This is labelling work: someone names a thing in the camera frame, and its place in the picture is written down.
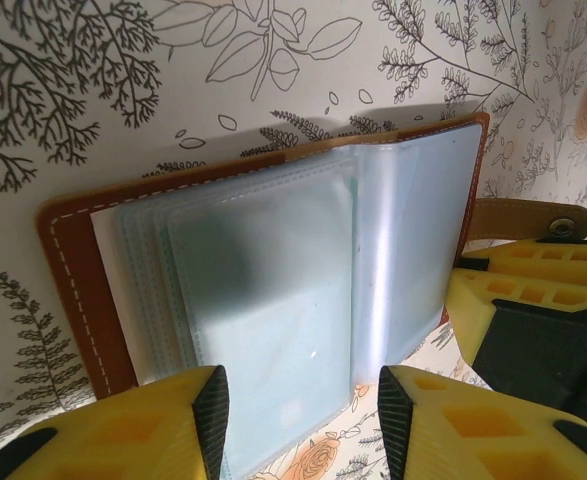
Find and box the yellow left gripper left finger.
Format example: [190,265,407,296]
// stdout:
[0,364,232,480]

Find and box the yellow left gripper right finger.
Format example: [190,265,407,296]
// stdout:
[377,364,587,480]

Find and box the brown leather card holder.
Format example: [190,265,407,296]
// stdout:
[35,111,587,480]

